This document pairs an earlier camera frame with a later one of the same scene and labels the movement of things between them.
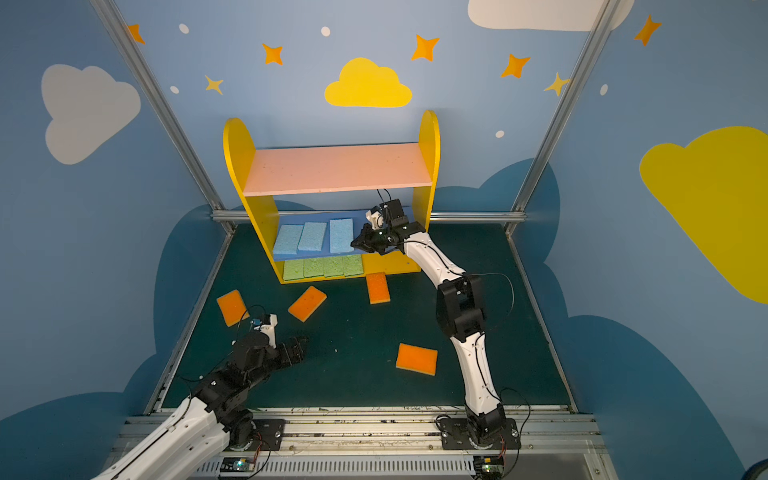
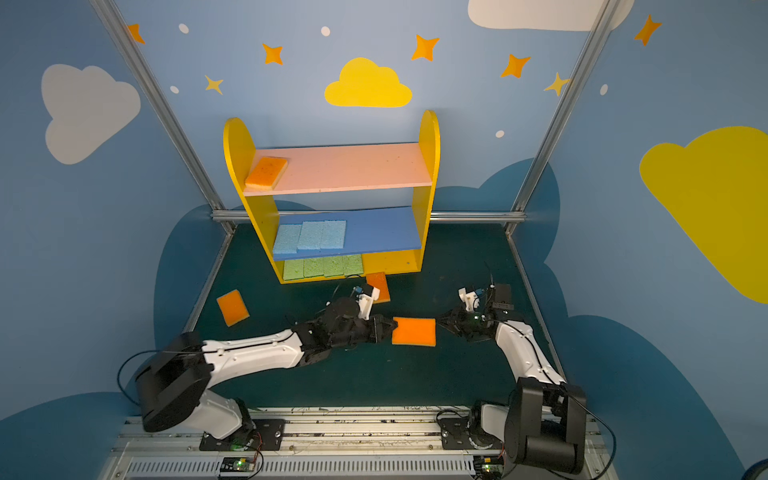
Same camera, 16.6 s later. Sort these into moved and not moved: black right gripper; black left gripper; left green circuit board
Moved: black right gripper; black left gripper
Not moved: left green circuit board
